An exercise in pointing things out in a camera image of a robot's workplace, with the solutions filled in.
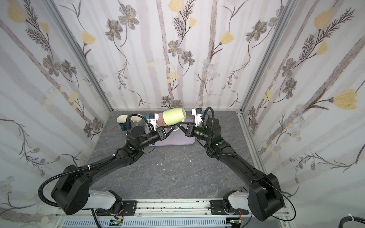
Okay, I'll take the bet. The light green ceramic mug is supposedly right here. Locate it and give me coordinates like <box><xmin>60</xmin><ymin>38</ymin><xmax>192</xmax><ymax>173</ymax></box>
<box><xmin>163</xmin><ymin>108</ymin><xmax>186</xmax><ymax>126</ymax></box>

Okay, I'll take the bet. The dark green ceramic mug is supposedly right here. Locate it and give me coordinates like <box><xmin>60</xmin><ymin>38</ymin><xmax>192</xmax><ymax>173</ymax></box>
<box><xmin>117</xmin><ymin>114</ymin><xmax>128</xmax><ymax>131</ymax></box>

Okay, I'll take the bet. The grey ceramic mug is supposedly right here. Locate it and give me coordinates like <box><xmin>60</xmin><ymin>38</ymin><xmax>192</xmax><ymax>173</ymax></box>
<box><xmin>130</xmin><ymin>114</ymin><xmax>145</xmax><ymax>128</ymax></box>

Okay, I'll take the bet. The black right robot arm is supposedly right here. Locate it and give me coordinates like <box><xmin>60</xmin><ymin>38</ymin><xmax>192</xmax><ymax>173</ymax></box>
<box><xmin>177</xmin><ymin>118</ymin><xmax>285</xmax><ymax>221</ymax></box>

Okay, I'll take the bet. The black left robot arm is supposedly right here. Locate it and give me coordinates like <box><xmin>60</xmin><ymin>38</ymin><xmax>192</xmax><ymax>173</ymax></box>
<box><xmin>51</xmin><ymin>126</ymin><xmax>175</xmax><ymax>215</ymax></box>

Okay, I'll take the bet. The pink ceramic mug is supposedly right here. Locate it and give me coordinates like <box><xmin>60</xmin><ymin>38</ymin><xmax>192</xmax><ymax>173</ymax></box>
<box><xmin>156</xmin><ymin>113</ymin><xmax>167</xmax><ymax>126</ymax></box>

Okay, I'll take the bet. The lilac plastic tray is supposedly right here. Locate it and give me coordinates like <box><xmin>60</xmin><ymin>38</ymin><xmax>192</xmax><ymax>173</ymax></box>
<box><xmin>156</xmin><ymin>129</ymin><xmax>195</xmax><ymax>146</ymax></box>

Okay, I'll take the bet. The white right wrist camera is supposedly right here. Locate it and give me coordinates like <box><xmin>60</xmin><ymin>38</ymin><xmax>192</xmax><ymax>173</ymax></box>
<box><xmin>191</xmin><ymin>108</ymin><xmax>204</xmax><ymax>127</ymax></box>

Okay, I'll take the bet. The black corrugated right cable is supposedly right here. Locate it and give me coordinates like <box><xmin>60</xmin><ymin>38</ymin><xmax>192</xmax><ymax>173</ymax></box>
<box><xmin>201</xmin><ymin>106</ymin><xmax>216</xmax><ymax>143</ymax></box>

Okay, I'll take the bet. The black corrugated cable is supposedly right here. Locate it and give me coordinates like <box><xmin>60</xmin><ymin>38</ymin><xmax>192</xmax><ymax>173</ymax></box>
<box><xmin>37</xmin><ymin>113</ymin><xmax>155</xmax><ymax>208</ymax></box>
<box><xmin>201</xmin><ymin>106</ymin><xmax>216</xmax><ymax>143</ymax></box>

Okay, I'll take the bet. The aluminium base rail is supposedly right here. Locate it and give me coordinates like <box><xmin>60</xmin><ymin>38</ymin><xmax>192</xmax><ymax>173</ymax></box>
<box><xmin>50</xmin><ymin>199</ymin><xmax>294</xmax><ymax>228</ymax></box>

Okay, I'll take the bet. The black corrugated left cable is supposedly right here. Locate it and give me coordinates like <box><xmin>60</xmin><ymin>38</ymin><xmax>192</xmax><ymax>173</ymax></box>
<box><xmin>37</xmin><ymin>113</ymin><xmax>155</xmax><ymax>208</ymax></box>

